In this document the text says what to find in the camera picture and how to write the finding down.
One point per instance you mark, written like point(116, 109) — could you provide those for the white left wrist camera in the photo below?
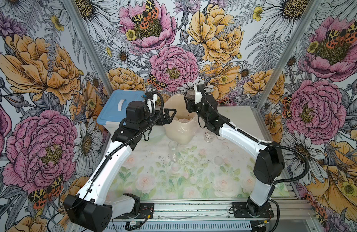
point(150, 102)

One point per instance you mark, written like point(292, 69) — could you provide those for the clear jar with rose tea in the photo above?
point(209, 136)

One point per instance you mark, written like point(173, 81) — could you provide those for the bin with pink bag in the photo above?
point(184, 125)

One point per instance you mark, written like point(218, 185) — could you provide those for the clear jar dried tea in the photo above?
point(173, 150)

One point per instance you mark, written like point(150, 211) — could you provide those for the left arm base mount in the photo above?
point(145, 211)

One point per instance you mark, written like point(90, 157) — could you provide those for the aluminium front rail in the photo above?
point(290, 215)

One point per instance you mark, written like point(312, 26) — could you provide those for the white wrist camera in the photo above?
point(150, 102)
point(198, 96)

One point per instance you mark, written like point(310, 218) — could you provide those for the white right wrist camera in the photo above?
point(198, 96)

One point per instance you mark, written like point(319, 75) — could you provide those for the clear jar lid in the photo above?
point(218, 161)
point(175, 167)

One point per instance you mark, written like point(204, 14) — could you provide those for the blue lidded storage box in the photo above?
point(114, 110)

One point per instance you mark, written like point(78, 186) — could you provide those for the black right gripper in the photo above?
point(190, 105)

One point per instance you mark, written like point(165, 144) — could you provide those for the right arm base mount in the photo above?
point(250, 210)

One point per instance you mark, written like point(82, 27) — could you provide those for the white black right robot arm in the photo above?
point(269, 159)

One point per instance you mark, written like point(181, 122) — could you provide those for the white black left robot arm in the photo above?
point(88, 207)

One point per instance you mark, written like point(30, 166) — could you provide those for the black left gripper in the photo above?
point(168, 120)

